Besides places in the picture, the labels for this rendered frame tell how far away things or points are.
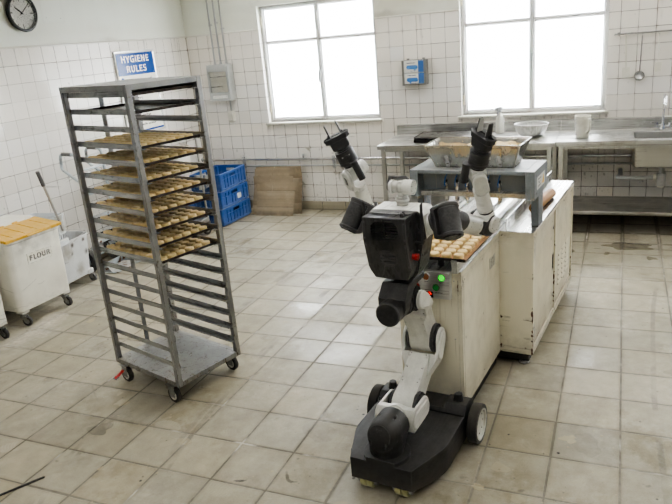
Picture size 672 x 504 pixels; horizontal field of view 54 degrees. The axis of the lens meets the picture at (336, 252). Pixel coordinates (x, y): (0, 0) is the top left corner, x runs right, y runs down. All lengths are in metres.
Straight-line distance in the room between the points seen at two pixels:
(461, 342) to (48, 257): 3.58
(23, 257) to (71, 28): 2.47
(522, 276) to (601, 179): 3.38
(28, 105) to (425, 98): 3.88
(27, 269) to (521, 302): 3.71
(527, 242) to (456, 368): 0.86
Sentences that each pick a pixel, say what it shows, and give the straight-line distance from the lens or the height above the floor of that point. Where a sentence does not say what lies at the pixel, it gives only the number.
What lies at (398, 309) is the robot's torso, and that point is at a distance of 2.82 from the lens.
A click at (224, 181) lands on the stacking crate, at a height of 0.51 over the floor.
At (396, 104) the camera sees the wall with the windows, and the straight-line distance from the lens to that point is 7.34.
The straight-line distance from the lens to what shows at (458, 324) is 3.30.
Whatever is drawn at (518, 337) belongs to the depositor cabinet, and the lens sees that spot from 4.03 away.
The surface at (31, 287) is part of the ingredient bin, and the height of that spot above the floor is 0.30.
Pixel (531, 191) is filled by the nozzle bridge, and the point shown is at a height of 1.07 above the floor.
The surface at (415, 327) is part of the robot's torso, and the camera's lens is 3.17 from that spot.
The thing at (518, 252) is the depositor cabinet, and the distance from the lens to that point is 3.83.
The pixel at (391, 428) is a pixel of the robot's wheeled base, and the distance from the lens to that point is 2.94.
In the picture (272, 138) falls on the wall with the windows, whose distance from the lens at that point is 8.00.
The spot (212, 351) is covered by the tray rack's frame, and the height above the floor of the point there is 0.15.
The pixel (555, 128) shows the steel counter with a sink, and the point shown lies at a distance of 6.99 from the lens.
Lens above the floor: 1.96
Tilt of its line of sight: 18 degrees down
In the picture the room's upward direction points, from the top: 5 degrees counter-clockwise
